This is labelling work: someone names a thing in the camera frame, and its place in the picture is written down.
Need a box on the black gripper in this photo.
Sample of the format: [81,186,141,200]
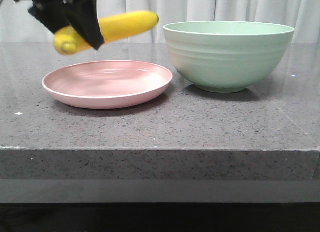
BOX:
[14,0,105,50]

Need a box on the pink plate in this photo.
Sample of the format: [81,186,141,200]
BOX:
[42,60,173,110]

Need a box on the yellow banana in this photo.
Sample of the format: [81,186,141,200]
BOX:
[53,10,159,56]

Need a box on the grey curtain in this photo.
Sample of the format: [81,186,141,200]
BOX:
[0,0,320,45]

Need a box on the green bowl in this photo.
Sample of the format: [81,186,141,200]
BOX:
[163,21,295,93]

